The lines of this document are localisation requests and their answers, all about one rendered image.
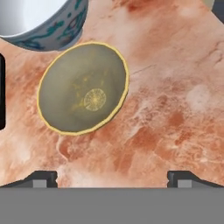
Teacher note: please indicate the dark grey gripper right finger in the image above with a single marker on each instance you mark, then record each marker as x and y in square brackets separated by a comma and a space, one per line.
[182, 176]

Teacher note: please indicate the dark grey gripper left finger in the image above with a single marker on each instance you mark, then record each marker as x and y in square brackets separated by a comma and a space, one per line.
[43, 176]

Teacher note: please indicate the olive bowl with yellow rim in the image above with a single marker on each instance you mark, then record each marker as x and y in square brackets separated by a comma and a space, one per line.
[83, 89]

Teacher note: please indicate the white bowl with teal pattern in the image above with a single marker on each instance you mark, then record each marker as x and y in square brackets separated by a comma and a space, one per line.
[43, 24]

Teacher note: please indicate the black hob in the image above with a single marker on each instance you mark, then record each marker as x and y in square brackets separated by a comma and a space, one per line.
[2, 92]

